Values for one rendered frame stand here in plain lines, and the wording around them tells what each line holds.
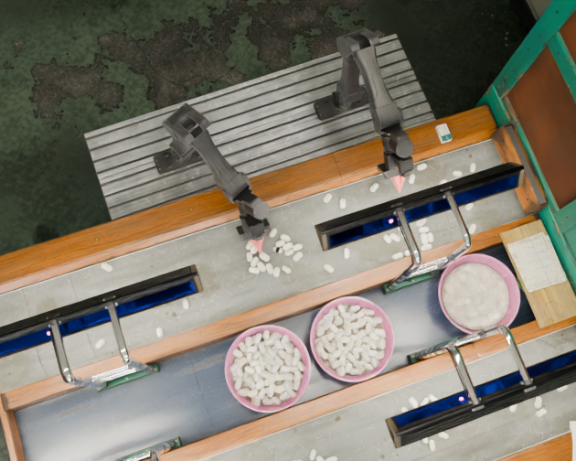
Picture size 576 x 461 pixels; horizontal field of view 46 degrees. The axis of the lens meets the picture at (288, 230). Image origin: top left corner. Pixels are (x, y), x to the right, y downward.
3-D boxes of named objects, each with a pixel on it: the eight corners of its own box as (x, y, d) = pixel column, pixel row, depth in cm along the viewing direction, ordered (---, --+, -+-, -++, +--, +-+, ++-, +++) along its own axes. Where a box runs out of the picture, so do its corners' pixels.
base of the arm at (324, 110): (375, 93, 235) (367, 76, 236) (322, 112, 232) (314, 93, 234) (371, 103, 243) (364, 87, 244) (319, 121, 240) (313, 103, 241)
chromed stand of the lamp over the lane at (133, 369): (83, 335, 216) (41, 316, 173) (144, 315, 219) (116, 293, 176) (99, 392, 212) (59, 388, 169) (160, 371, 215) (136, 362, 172)
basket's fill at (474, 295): (428, 277, 226) (432, 273, 220) (488, 256, 229) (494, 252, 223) (453, 340, 221) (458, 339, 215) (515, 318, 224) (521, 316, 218)
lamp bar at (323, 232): (313, 226, 191) (315, 219, 184) (509, 162, 199) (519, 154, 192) (323, 252, 190) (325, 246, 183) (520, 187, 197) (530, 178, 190)
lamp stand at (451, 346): (406, 355, 220) (443, 342, 177) (462, 335, 222) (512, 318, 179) (428, 412, 215) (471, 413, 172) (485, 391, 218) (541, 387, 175)
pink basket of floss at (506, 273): (418, 314, 223) (424, 310, 214) (451, 246, 230) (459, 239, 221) (490, 353, 221) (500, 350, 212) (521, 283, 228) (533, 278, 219)
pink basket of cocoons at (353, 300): (291, 336, 219) (293, 333, 210) (351, 284, 225) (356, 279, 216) (345, 400, 215) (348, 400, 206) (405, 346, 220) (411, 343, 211)
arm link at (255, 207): (277, 207, 204) (257, 177, 198) (257, 225, 202) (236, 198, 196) (259, 198, 214) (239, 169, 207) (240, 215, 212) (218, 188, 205)
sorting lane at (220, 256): (-18, 302, 213) (-21, 301, 211) (497, 138, 236) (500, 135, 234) (4, 394, 206) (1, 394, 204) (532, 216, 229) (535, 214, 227)
